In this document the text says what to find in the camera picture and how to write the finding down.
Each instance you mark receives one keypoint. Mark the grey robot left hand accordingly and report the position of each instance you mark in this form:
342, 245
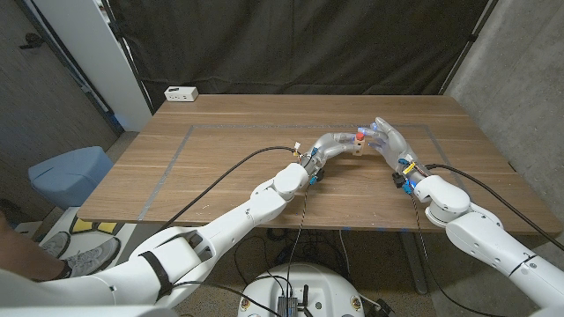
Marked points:
328, 147

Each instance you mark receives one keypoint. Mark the red-headed wooden screw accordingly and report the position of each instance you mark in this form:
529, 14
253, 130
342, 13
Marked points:
360, 137

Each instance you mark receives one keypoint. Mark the bare person leg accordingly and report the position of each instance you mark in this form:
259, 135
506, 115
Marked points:
22, 260

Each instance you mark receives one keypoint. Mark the black backdrop curtain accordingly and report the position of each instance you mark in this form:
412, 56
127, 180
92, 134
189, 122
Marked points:
299, 44

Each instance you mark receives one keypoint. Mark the grey table leg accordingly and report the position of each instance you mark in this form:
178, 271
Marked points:
414, 264

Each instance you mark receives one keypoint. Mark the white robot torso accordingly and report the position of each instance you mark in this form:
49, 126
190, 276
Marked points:
304, 282

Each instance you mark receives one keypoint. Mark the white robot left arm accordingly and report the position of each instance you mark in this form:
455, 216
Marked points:
211, 233

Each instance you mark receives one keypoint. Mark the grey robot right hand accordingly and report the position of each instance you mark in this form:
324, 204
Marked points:
396, 145

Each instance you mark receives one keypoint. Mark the grey box on torso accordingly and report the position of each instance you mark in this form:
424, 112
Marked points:
286, 307

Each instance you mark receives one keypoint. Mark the wooden block with holes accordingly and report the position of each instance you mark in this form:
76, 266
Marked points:
358, 147

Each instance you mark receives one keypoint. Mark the grey sneaker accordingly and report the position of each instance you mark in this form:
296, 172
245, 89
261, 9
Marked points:
92, 260
55, 244

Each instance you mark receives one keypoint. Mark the person's leg and shoe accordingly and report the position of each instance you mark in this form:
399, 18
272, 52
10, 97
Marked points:
128, 233

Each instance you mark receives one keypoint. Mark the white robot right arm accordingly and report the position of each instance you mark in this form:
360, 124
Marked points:
484, 238

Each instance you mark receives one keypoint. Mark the black backdrop stand pole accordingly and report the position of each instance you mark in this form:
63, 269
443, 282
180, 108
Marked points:
128, 57
467, 44

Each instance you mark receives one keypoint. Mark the white power strip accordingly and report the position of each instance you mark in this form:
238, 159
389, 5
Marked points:
180, 93

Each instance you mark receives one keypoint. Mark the light blue stool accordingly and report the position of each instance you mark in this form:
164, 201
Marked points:
70, 176

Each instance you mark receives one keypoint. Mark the large wooden board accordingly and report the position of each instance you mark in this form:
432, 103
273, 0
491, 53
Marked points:
220, 126

